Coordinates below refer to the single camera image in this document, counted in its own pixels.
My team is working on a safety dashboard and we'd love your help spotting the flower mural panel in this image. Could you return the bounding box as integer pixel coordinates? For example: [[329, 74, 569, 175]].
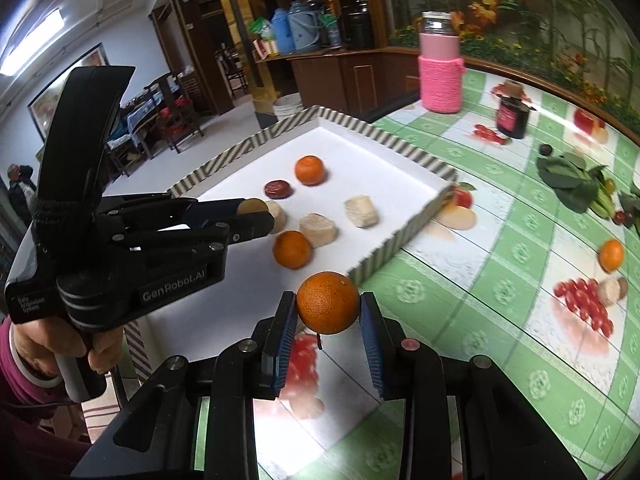
[[390, 0, 640, 131]]

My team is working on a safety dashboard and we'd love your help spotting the small beige sugarcane piece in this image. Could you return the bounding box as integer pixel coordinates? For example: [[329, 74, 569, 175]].
[[265, 200, 287, 235]]

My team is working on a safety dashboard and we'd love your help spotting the framed wall picture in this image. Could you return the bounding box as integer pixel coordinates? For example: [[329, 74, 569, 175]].
[[27, 42, 108, 136]]

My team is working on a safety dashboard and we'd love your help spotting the person's left forearm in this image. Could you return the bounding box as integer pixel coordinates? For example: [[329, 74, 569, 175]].
[[0, 317, 93, 480]]

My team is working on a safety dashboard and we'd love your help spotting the green bag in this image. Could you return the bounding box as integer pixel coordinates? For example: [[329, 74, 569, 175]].
[[250, 16, 277, 41]]

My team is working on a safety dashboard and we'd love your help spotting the bottle with pink knitted sleeve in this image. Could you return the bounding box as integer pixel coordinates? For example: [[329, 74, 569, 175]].
[[417, 11, 467, 113]]

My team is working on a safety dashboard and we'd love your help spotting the wooden chair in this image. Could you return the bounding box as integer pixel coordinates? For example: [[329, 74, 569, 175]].
[[217, 45, 250, 98], [145, 72, 206, 153]]

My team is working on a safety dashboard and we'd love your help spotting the beige cake block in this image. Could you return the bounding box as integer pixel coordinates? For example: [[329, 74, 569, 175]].
[[299, 213, 338, 248]]

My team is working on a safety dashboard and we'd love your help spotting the person's left hand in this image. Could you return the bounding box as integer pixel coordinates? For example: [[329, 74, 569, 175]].
[[10, 316, 123, 378]]

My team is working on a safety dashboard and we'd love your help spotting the white bucket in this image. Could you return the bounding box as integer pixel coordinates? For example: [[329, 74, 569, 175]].
[[272, 93, 305, 120]]

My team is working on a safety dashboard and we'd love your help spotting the dark jar pink label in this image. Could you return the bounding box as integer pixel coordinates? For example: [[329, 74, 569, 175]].
[[495, 81, 532, 140]]

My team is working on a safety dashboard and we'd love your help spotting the striped white tray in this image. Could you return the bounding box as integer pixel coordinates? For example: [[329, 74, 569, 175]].
[[120, 105, 458, 391]]

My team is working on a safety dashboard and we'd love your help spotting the small dark tangerine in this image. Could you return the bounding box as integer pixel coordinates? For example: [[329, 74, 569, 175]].
[[294, 155, 327, 187]]

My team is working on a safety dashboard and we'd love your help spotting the ceiling light panel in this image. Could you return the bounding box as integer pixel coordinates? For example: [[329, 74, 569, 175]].
[[0, 7, 66, 76]]

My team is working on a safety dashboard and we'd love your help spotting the black kettle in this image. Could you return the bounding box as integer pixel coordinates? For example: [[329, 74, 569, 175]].
[[340, 1, 375, 51]]

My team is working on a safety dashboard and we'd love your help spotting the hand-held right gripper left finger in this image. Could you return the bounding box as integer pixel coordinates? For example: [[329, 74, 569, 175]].
[[80, 290, 301, 480]]

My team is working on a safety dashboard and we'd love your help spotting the tan sugarcane block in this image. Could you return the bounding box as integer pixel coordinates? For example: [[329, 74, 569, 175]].
[[343, 195, 379, 228]]

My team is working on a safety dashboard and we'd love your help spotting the green fruit-print tablecloth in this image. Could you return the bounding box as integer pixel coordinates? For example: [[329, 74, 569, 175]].
[[195, 67, 640, 480]]

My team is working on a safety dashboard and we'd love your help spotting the grey-blue thermos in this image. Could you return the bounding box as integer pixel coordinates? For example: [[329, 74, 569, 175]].
[[290, 1, 326, 53]]

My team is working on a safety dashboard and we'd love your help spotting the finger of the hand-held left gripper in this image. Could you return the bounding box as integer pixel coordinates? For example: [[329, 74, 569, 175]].
[[100, 196, 246, 233], [117, 211, 276, 261]]

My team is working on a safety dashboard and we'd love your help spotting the large orange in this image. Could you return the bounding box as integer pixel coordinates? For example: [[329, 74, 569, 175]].
[[296, 271, 361, 335], [598, 238, 626, 273], [272, 230, 314, 268]]

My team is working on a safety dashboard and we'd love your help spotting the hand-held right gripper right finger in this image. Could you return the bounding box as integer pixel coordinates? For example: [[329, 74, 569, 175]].
[[359, 291, 586, 480]]

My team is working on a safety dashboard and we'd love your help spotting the blue thermos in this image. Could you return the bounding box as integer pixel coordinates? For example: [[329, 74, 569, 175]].
[[271, 7, 296, 56]]

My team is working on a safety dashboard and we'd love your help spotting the pale green bok choy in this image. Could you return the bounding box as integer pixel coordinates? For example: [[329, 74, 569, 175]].
[[620, 170, 640, 233]]

